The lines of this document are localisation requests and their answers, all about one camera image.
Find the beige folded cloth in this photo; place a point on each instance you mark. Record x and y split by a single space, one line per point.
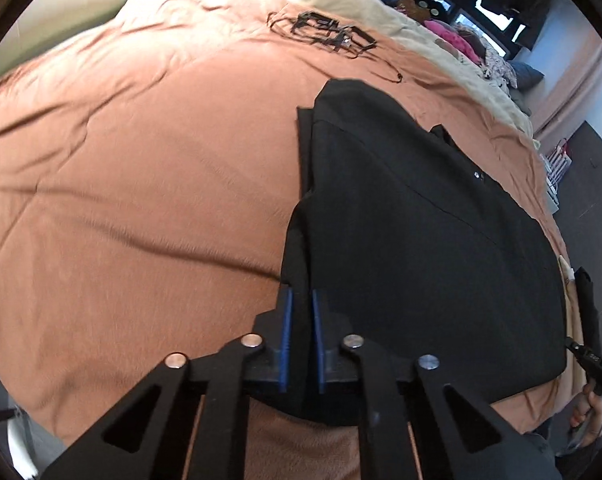
568 285

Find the person's right hand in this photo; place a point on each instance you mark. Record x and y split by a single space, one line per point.
591 417

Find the orange-brown blanket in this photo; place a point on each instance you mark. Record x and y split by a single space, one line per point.
146 185

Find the cream padded headboard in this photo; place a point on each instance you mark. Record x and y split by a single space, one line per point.
56 30

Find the black plush toy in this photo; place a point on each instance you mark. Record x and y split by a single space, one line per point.
426 6

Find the grey-blue pillow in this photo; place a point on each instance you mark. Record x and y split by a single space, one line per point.
527 76

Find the black framed window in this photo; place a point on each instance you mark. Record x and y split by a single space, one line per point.
461 5

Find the black long-sleeve shirt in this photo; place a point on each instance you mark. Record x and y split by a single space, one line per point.
421 240

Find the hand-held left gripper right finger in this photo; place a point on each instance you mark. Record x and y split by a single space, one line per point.
318 340

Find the pink curtain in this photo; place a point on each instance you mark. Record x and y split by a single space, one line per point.
581 85

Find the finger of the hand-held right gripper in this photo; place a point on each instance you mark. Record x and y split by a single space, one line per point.
593 365

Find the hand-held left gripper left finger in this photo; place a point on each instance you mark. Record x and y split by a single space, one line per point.
286 340

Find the folded black garment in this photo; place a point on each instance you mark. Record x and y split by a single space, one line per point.
587 300

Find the beige blanket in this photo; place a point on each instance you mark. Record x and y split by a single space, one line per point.
406 45

